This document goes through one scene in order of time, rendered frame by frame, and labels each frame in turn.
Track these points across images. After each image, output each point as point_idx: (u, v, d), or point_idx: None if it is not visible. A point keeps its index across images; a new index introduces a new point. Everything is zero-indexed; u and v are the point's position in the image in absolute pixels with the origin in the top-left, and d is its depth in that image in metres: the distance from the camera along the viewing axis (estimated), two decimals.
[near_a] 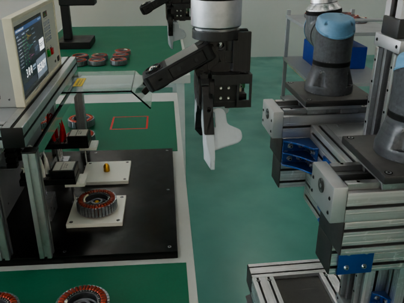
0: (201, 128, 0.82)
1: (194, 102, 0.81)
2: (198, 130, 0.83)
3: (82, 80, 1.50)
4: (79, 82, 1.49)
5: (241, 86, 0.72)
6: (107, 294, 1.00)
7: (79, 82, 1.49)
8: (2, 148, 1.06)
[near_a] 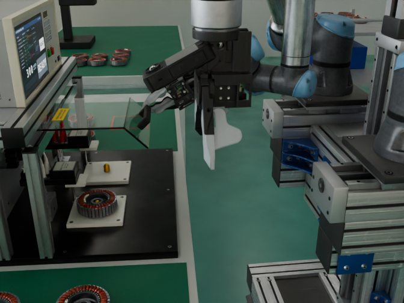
0: (201, 128, 0.82)
1: (194, 102, 0.81)
2: (198, 130, 0.83)
3: (65, 112, 1.22)
4: (61, 113, 1.21)
5: (241, 86, 0.72)
6: (107, 294, 1.00)
7: (60, 113, 1.21)
8: (3, 148, 1.06)
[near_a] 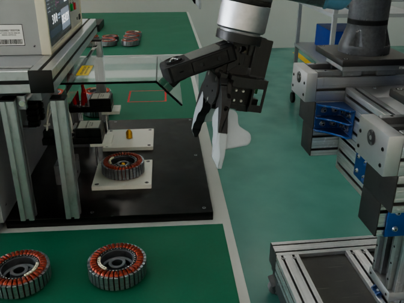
0: (198, 130, 0.83)
1: (196, 103, 0.81)
2: (194, 131, 0.83)
3: (88, 68, 1.12)
4: (85, 70, 1.10)
5: (254, 91, 0.74)
6: (143, 251, 0.92)
7: (84, 70, 1.10)
8: (27, 97, 0.98)
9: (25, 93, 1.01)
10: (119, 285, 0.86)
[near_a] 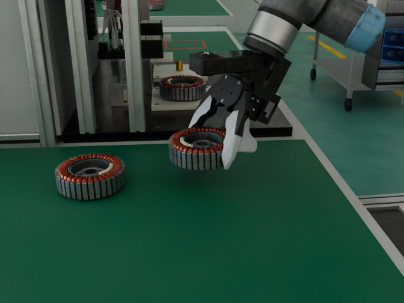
0: None
1: (197, 106, 0.82)
2: None
3: None
4: None
5: (264, 104, 0.78)
6: None
7: None
8: None
9: None
10: (211, 163, 0.73)
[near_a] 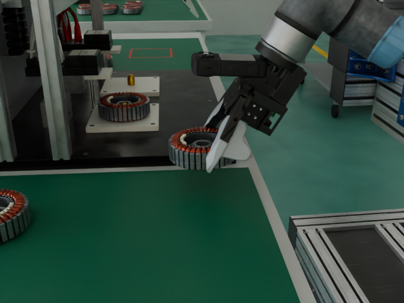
0: None
1: (214, 106, 0.81)
2: None
3: None
4: None
5: (271, 113, 0.73)
6: None
7: None
8: None
9: None
10: (196, 163, 0.72)
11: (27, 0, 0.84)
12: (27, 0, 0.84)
